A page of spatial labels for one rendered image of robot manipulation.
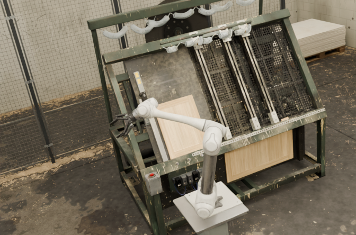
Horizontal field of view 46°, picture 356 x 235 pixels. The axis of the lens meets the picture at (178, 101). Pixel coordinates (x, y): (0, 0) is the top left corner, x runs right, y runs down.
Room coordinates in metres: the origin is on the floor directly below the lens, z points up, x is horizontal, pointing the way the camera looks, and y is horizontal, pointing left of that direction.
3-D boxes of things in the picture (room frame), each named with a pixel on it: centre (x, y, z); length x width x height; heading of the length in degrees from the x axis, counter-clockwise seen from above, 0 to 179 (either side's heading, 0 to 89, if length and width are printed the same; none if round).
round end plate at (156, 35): (4.83, -0.12, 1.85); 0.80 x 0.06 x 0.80; 109
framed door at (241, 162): (4.14, -0.84, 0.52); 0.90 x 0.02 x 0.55; 109
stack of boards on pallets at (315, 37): (8.37, -2.31, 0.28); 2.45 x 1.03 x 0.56; 110
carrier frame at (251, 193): (4.46, -0.36, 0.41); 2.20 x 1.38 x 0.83; 109
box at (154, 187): (3.32, 0.34, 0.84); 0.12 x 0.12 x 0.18; 19
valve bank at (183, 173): (3.53, -0.05, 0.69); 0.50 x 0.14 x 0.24; 109
